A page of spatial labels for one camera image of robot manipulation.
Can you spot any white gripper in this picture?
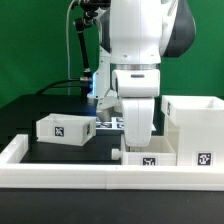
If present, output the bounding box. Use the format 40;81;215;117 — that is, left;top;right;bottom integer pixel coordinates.
112;69;160;147

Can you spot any white drawer cabinet frame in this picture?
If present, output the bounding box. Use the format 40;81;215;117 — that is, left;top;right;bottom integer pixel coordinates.
161;95;224;167

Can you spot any white drawer box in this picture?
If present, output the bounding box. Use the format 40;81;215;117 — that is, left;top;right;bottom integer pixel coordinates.
36;113;96;146
111;136;176;166

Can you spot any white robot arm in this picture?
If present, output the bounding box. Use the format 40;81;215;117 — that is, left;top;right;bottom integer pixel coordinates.
90;0;196;148

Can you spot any paper sheet with markers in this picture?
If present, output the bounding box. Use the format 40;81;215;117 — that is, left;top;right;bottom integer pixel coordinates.
95;116;157;132

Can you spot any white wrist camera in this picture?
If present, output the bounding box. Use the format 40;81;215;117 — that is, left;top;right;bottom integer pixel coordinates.
96;90;122;122

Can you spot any black cable on table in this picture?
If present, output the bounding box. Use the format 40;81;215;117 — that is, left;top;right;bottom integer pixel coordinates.
35;76;94;96

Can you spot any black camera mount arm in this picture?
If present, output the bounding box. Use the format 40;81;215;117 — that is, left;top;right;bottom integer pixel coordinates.
73;0;111;77

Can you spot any grey cable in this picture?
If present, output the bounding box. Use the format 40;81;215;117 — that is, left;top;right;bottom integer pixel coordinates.
65;0;77;97

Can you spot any white workspace border frame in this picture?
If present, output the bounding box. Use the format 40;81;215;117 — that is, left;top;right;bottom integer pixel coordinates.
0;134;224;191

